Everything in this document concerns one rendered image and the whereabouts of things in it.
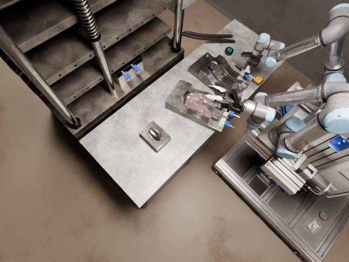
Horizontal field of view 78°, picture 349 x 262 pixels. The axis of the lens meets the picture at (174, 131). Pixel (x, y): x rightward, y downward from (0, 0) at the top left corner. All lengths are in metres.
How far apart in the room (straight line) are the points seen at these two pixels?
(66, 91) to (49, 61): 0.26
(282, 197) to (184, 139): 1.26
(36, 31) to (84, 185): 1.64
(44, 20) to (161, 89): 0.97
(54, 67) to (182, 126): 0.98
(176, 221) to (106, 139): 1.16
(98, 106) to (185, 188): 1.25
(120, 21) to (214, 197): 1.88
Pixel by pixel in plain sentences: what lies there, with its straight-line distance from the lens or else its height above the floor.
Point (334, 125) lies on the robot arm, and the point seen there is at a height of 1.62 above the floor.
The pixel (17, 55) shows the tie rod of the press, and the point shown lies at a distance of 1.29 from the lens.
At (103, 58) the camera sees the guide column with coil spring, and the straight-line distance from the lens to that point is 1.61.
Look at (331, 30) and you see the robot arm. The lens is 1.58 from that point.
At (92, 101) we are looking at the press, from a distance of 1.97.
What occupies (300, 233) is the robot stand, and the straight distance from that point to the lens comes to 2.55.
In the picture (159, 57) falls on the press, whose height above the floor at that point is 0.78.
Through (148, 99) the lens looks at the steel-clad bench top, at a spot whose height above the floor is 0.80.
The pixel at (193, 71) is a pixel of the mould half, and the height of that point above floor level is 0.85.
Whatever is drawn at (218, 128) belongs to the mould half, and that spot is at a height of 0.86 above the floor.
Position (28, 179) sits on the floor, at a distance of 2.83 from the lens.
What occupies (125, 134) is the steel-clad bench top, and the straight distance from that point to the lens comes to 1.75.
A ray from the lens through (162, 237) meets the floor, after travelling 2.39.
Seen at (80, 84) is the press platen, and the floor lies 1.04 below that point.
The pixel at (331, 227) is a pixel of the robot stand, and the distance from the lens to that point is 2.70.
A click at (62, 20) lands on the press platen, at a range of 1.44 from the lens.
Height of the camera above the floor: 2.39
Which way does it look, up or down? 66 degrees down
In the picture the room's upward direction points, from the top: 8 degrees clockwise
